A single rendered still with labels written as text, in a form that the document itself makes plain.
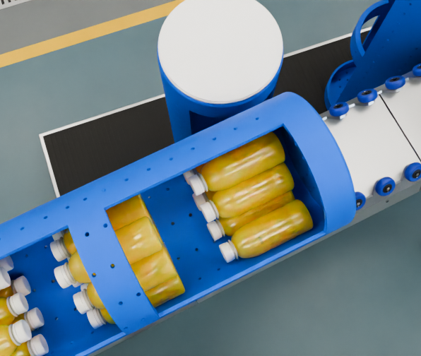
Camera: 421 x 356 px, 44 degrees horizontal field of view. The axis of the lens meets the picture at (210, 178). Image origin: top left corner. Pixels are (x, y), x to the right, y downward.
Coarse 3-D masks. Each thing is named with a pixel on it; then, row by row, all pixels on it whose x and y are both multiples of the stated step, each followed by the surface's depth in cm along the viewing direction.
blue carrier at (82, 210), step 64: (256, 128) 92; (320, 128) 90; (128, 192) 88; (192, 192) 113; (320, 192) 89; (0, 256) 85; (192, 256) 111; (256, 256) 105; (64, 320) 107; (128, 320) 88
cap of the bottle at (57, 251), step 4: (56, 240) 97; (52, 244) 96; (56, 244) 96; (52, 248) 96; (56, 248) 96; (60, 248) 96; (52, 252) 95; (56, 252) 95; (60, 252) 96; (56, 256) 96; (60, 256) 96; (64, 256) 96; (60, 260) 97
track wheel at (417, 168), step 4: (412, 164) 115; (416, 164) 114; (420, 164) 115; (408, 168) 115; (412, 168) 114; (416, 168) 114; (420, 168) 115; (404, 172) 116; (408, 172) 115; (412, 172) 114; (416, 172) 115; (420, 172) 116; (408, 176) 115; (412, 176) 115; (416, 176) 116; (420, 176) 116; (408, 180) 116; (412, 180) 116; (416, 180) 116
